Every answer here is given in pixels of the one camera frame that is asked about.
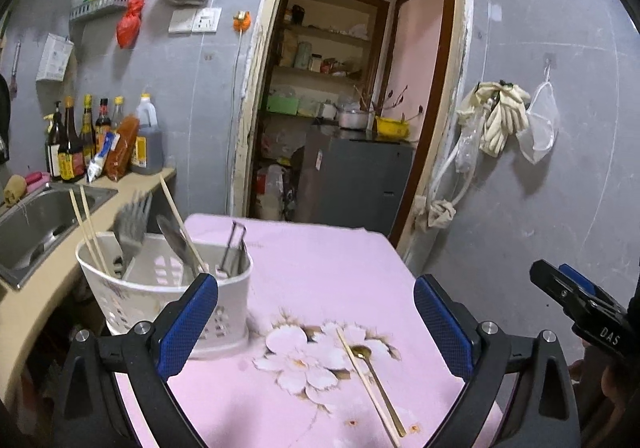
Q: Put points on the beige kitchen counter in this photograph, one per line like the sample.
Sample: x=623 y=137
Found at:
x=30 y=308

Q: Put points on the hanging metal tool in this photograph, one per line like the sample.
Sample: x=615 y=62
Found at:
x=15 y=68

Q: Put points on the pink floral tablecloth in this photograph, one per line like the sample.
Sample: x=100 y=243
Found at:
x=310 y=278

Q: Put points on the pink soap dish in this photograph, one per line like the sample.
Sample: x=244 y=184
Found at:
x=36 y=180

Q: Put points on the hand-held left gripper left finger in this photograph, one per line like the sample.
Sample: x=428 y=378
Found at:
x=187 y=323

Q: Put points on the wooden door frame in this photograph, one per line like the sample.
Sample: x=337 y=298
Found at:
x=255 y=78

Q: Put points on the slim sauce bottle yellow cap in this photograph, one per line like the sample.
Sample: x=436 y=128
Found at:
x=88 y=133

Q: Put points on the metal pot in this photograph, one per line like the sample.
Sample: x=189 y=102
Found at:
x=355 y=119

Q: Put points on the yellow loofah sponge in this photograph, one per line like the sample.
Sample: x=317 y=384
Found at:
x=15 y=190

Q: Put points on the black pan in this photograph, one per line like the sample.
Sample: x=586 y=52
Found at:
x=4 y=118

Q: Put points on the grey wall shelf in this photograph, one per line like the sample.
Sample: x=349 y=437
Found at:
x=100 y=5

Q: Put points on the white box on wall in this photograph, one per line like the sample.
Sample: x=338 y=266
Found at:
x=54 y=57

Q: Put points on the steel sink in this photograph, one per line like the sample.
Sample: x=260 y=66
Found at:
x=40 y=218

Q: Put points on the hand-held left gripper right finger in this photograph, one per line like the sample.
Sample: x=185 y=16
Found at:
x=442 y=328

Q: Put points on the white plastic jug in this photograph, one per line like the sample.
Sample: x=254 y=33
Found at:
x=270 y=195

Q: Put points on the pale green jar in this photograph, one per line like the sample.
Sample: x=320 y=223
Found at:
x=303 y=56

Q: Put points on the dark sauce bottle yellow label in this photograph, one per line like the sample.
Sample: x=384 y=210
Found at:
x=71 y=153

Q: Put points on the wooden chopstick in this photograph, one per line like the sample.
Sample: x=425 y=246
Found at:
x=175 y=208
x=95 y=223
x=367 y=385
x=84 y=223

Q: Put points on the gold spoon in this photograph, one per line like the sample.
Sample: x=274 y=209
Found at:
x=361 y=353

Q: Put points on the grey fridge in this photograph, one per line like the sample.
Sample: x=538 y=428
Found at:
x=355 y=183

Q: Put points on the orange red seasoning packet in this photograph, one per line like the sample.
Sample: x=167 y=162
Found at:
x=122 y=148

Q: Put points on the white plastic utensil basket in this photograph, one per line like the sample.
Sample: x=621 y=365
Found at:
x=225 y=318

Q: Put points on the white wall switch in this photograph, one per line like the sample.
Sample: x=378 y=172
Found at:
x=181 y=21

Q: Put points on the white wall outlet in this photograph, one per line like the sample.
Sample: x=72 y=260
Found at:
x=207 y=20

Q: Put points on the wooden pantry shelves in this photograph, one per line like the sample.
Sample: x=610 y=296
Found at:
x=325 y=35

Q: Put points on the cream work gloves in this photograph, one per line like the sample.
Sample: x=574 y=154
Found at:
x=500 y=120

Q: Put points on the yellow bowl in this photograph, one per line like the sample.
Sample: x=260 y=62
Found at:
x=392 y=127

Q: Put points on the large dark liquid jug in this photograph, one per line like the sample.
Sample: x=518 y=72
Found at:
x=147 y=138

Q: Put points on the person's right hand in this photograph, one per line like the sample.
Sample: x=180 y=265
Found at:
x=612 y=380

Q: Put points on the silver spoon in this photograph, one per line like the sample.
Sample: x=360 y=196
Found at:
x=172 y=238

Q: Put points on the orange wall hook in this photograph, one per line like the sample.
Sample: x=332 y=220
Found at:
x=242 y=22

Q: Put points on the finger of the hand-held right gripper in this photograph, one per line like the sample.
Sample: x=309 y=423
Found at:
x=552 y=280
x=577 y=278

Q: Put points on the sauce bottle red cap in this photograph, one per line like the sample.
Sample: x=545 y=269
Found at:
x=103 y=120

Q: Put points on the clear wall hook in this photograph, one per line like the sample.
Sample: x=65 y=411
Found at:
x=547 y=68

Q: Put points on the green box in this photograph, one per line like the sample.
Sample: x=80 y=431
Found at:
x=282 y=105

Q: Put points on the clear bottle yellow cap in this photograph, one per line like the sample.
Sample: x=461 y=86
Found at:
x=118 y=113

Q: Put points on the person's right forearm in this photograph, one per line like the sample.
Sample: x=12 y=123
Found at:
x=615 y=423

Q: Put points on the clear plastic bag on hook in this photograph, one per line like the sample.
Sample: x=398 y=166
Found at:
x=537 y=128

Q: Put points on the red plastic bag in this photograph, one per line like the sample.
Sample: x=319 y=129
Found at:
x=129 y=25

